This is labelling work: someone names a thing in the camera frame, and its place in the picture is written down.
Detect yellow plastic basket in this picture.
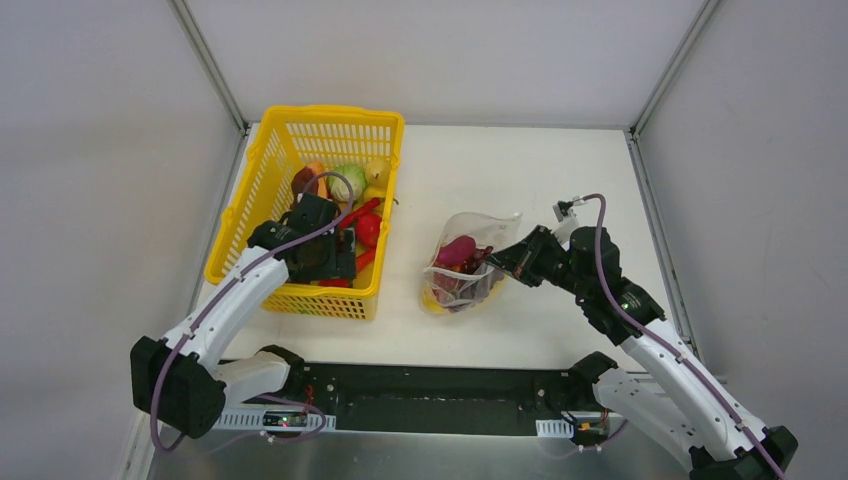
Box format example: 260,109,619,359
205,105,405,320

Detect purple sweet potato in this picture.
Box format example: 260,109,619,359
436,235,476,267

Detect red apple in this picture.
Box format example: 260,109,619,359
354,212,382,249

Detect yellow pear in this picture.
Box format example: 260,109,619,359
362,158,392,201

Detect dark purple grapes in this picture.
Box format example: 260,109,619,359
447,246,494,313

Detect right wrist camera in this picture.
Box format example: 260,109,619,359
553,197,585,237

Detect green cabbage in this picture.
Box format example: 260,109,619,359
327,164,368,203

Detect papaya slice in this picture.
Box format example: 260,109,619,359
290,161,330,208

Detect clear zip top bag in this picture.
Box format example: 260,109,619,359
420,212,522,315

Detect yellow lemon fruit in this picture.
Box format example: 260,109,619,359
421,295,448,315

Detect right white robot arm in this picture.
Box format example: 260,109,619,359
486,226,798,479

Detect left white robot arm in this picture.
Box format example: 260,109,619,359
130,193,351,448

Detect light red grapes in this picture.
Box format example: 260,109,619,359
431,270,464,304

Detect red chili pepper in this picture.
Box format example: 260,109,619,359
338,197,382,229

